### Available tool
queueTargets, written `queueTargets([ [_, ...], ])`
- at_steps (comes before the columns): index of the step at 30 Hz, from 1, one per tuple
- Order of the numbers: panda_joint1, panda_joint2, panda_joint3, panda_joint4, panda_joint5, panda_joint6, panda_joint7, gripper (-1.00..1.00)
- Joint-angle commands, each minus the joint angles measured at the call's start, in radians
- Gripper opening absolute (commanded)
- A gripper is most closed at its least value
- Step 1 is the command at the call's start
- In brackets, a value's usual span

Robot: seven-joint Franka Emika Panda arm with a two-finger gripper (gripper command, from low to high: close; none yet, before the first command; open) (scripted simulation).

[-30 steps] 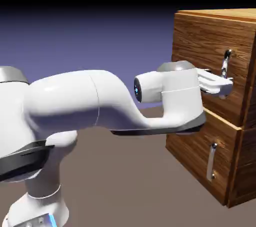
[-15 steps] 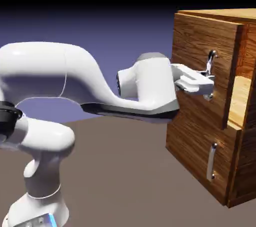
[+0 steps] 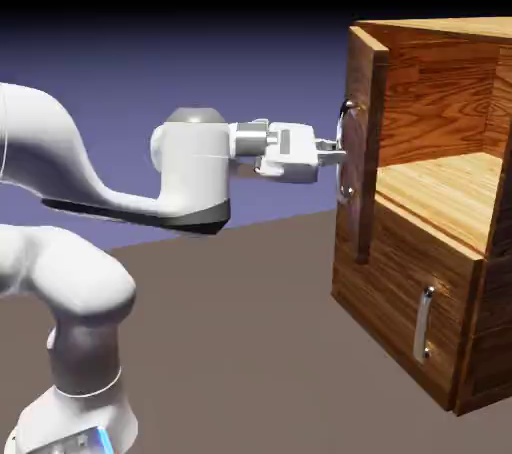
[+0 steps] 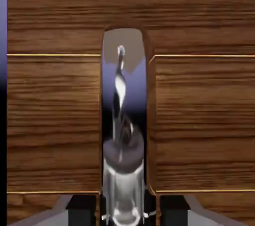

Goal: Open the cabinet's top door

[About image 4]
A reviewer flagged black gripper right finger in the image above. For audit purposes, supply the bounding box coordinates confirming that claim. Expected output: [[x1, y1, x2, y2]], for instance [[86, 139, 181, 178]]
[[159, 194, 248, 226]]

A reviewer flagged curved shiny metal handle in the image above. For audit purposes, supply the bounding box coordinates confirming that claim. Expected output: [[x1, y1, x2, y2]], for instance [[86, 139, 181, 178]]
[[99, 25, 157, 226]]

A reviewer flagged wooden cabinet door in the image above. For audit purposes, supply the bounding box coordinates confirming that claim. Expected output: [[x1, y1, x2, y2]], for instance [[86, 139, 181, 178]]
[[6, 53, 255, 194]]

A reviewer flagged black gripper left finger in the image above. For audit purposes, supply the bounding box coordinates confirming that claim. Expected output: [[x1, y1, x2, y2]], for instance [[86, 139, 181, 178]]
[[7, 194, 97, 226]]

